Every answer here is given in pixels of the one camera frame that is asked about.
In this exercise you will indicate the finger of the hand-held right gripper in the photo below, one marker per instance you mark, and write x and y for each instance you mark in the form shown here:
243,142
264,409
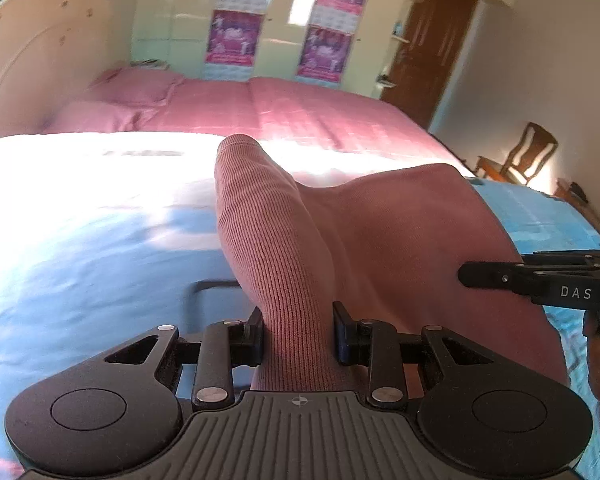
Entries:
490,275

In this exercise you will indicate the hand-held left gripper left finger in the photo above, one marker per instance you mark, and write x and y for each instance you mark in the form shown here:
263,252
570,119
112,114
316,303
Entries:
254,337

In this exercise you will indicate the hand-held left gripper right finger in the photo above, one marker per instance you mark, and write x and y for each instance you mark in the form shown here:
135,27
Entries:
341,335

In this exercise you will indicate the pink ribbed sweater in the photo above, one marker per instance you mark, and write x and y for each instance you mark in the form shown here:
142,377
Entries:
380,240

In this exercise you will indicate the wooden chair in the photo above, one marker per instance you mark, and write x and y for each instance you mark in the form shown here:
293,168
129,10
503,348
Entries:
522,152

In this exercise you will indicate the light blue bed sheet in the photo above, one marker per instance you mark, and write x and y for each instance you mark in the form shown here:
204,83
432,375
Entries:
105,270

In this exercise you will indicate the brown wooden door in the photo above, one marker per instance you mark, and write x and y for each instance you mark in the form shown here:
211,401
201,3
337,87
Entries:
430,60

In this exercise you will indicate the pink bedspread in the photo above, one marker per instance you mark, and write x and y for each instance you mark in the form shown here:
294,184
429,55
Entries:
305,110

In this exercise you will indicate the pink pillow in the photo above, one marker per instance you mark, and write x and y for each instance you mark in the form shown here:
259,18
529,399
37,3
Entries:
100,116
135,85

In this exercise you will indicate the pile of books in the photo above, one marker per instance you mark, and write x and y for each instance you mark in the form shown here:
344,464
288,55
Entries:
150,64

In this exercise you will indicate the cream glossy wardrobe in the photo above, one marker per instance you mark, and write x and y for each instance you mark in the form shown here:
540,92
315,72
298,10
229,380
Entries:
280,10

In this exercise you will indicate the cream rounded headboard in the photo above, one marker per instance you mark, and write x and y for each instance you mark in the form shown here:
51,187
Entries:
30,60

